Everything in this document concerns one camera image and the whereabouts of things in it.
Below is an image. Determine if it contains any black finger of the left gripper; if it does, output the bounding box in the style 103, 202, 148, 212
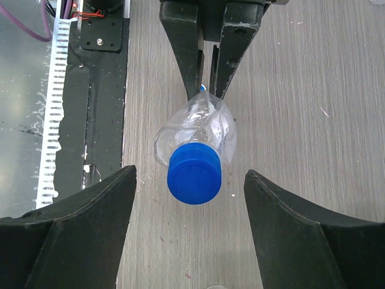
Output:
159, 1, 205, 100
209, 2, 265, 99

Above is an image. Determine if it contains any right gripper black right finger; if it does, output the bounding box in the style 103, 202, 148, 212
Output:
244, 170, 384, 288

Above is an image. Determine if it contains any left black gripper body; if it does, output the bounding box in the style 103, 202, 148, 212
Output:
159, 1, 276, 42

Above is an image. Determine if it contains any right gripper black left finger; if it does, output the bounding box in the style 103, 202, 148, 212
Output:
1, 166, 137, 288

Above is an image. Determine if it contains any blue label water bottle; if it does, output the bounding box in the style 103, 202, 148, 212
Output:
154, 90, 237, 167

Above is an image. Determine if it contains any dark blue bottle cap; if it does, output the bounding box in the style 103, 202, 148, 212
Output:
167, 142, 222, 205

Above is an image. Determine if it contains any white slotted cable duct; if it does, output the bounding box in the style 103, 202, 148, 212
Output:
35, 18, 71, 209

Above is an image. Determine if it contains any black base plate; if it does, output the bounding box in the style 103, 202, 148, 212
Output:
54, 1, 129, 200

